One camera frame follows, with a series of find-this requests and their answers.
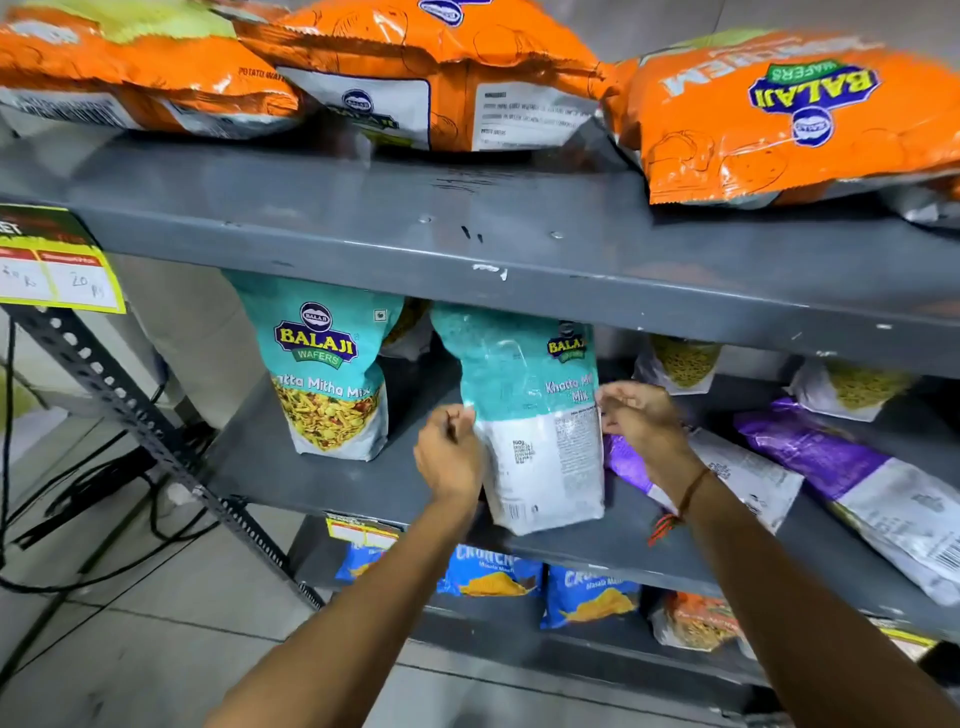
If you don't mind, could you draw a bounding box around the person's left hand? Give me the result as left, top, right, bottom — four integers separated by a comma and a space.
413, 405, 486, 506

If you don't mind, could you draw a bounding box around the person's right hand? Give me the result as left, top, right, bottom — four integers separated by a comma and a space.
596, 380, 704, 493

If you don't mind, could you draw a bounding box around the teal snack packet white back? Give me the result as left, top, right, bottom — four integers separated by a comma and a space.
430, 303, 606, 538

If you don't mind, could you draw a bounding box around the person's left forearm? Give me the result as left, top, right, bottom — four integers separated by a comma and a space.
202, 491, 485, 728

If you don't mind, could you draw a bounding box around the person's right forearm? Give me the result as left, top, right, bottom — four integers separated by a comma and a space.
660, 465, 960, 728

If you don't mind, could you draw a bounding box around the clear packet of yellow snack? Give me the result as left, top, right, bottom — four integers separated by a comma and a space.
787, 357, 920, 423
632, 334, 724, 396

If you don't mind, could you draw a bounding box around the red thread wristband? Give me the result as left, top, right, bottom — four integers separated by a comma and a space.
647, 465, 714, 548

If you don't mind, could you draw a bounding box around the purple snack packet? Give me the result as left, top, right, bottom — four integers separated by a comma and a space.
603, 426, 805, 535
733, 396, 960, 607

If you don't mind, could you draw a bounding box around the small yellow shelf label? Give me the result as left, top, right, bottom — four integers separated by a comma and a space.
868, 616, 940, 663
325, 513, 403, 552

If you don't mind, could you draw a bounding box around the blue snack packet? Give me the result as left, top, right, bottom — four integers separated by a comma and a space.
437, 544, 544, 599
540, 564, 643, 631
334, 541, 387, 585

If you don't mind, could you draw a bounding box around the grey metal shelf rack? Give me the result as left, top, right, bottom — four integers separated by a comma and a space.
0, 112, 960, 721

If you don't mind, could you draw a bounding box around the orange mix snack packet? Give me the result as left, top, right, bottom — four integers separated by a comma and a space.
649, 589, 757, 661

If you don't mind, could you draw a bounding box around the orange wafer packet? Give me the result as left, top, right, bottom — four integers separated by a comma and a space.
0, 0, 305, 141
603, 28, 960, 208
228, 0, 620, 154

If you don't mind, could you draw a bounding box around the yellow price label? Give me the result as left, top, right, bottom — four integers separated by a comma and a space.
0, 203, 127, 315

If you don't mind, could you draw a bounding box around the black cable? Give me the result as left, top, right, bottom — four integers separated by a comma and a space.
0, 318, 21, 573
0, 384, 224, 598

